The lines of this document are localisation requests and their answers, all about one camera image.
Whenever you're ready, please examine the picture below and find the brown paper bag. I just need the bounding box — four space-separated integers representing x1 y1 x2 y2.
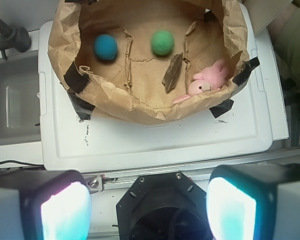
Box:
48 0 249 125

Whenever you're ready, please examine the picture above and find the black tape piece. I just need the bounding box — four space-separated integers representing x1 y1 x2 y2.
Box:
232 56 260 87
63 61 91 94

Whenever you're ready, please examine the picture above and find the pink plush bunny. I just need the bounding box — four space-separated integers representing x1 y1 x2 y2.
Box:
172 59 229 105

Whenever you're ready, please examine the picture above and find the black cable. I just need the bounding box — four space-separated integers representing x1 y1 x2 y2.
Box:
0 159 45 167

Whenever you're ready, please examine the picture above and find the black tape piece right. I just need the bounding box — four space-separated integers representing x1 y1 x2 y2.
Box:
232 56 260 87

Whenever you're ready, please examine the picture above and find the brown wood chip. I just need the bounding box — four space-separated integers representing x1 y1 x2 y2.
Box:
161 52 183 93

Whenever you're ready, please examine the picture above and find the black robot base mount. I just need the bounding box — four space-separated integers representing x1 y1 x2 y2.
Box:
116 172 214 240

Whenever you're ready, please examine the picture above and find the green knitted ball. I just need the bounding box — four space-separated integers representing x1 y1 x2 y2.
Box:
150 30 175 56

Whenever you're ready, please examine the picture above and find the blue knitted ball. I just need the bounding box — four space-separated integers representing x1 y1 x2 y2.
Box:
93 34 118 61

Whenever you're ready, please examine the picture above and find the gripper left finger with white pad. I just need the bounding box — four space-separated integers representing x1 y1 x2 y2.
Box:
0 170 92 240

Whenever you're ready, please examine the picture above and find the black tape piece left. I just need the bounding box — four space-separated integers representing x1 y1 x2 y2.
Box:
63 61 91 94

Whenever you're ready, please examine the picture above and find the black faucet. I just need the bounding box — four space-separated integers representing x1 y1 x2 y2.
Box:
0 19 32 60

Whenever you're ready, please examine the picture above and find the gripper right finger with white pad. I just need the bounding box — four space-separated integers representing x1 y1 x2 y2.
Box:
206 163 300 240

